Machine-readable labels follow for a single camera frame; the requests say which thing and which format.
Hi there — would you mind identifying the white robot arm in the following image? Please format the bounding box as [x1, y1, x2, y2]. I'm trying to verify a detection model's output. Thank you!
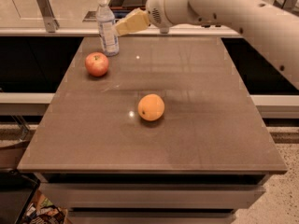
[114, 0, 299, 89]

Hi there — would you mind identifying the left metal railing bracket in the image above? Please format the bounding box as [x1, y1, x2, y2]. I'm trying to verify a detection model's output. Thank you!
[36, 0, 59, 33]

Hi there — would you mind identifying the pile of snack packages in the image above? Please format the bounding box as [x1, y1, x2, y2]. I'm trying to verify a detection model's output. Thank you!
[20, 193, 67, 224]

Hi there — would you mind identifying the grey table drawer cabinet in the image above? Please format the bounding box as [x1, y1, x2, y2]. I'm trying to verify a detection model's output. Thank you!
[40, 182, 265, 224]

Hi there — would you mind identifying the red apple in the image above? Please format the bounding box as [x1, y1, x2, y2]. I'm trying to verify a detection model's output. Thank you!
[85, 52, 109, 77]

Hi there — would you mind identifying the black bin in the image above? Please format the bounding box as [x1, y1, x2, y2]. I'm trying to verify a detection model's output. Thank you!
[0, 170, 39, 224]

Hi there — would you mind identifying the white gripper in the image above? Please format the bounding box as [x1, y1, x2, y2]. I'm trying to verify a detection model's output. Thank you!
[113, 0, 173, 36]

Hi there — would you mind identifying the orange fruit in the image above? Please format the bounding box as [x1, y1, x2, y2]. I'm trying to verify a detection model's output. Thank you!
[137, 94, 164, 121]

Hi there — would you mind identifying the clear blue plastic water bottle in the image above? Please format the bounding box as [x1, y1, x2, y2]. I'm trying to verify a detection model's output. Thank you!
[95, 0, 119, 57]

